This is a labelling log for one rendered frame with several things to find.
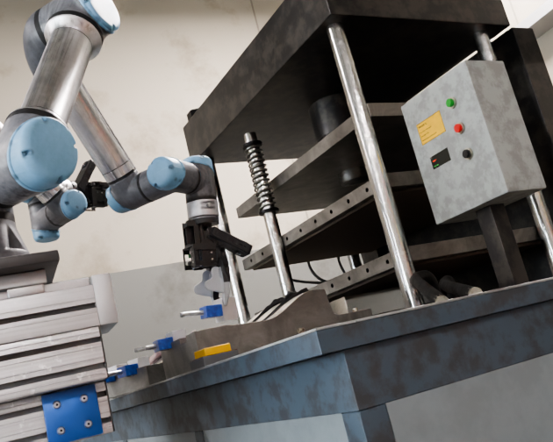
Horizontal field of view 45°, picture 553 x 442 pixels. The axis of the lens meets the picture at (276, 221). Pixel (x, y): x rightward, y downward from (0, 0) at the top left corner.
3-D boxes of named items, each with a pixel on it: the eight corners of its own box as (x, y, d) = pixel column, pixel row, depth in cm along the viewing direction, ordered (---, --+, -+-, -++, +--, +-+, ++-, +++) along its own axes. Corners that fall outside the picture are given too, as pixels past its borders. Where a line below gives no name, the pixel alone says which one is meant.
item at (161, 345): (139, 360, 163) (134, 338, 164) (133, 362, 167) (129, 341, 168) (189, 349, 170) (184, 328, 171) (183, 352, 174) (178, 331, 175)
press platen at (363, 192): (384, 187, 217) (380, 173, 218) (244, 270, 309) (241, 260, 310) (538, 172, 254) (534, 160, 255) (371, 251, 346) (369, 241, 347)
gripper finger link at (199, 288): (192, 309, 162) (190, 270, 162) (214, 306, 165) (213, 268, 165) (197, 310, 159) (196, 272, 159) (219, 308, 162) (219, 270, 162)
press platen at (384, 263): (406, 262, 211) (402, 246, 212) (256, 324, 304) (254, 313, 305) (560, 236, 248) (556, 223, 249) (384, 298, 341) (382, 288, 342)
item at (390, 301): (356, 345, 237) (344, 296, 241) (318, 355, 260) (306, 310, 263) (460, 320, 262) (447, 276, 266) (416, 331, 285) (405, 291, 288)
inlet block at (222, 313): (186, 325, 152) (183, 302, 153) (178, 328, 156) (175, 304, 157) (238, 319, 158) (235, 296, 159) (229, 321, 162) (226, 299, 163)
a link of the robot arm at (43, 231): (47, 232, 189) (41, 196, 191) (28, 245, 196) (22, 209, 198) (72, 232, 195) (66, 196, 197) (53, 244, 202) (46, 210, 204)
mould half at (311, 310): (202, 370, 152) (190, 311, 155) (166, 381, 174) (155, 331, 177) (377, 330, 177) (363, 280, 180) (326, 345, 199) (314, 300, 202)
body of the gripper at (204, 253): (184, 273, 161) (178, 224, 163) (217, 271, 165) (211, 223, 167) (196, 268, 155) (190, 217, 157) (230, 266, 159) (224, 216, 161)
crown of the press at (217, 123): (360, 116, 208) (311, -54, 221) (206, 237, 317) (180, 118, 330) (542, 110, 250) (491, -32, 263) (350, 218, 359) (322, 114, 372)
